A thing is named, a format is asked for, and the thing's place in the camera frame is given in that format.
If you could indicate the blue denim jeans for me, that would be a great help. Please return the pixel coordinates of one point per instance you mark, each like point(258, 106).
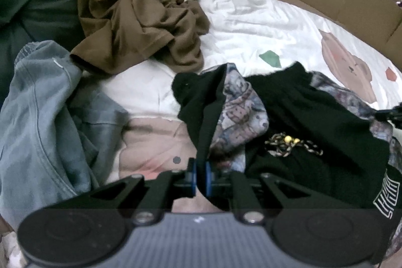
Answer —
point(37, 117)

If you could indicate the black patterned shorts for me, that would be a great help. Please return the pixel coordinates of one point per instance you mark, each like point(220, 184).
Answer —
point(298, 117)

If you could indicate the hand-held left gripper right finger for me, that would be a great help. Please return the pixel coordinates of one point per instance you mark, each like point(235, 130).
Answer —
point(208, 178)

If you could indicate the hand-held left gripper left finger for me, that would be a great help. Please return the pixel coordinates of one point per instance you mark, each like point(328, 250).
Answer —
point(192, 175)

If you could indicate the brown shirt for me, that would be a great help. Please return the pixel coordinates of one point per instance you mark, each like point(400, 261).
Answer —
point(125, 20)

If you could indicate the bear printed white bed sheet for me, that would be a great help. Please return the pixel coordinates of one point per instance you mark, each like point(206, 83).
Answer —
point(251, 23)

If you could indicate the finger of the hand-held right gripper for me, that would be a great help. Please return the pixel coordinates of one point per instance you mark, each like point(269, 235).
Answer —
point(391, 116)

